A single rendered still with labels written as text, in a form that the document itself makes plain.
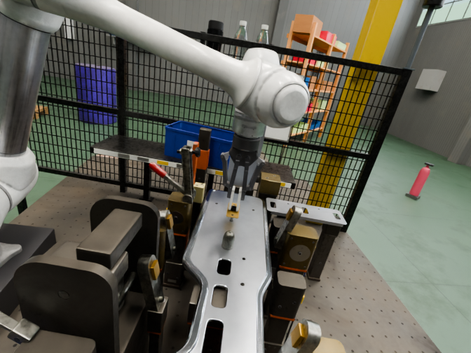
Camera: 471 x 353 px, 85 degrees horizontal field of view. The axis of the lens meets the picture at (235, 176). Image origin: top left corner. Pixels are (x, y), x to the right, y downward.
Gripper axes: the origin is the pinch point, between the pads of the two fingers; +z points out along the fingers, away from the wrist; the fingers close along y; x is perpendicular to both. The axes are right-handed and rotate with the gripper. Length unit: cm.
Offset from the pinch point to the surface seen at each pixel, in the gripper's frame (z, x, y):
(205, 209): 7.4, 3.0, -9.1
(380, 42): -56, 57, 50
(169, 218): -1.9, -18.9, -14.8
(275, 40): -136, 954, 55
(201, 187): 1.3, 5.9, -11.5
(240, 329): 7.8, -36.2, 4.7
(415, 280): 108, 111, 169
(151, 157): 5, 32, -38
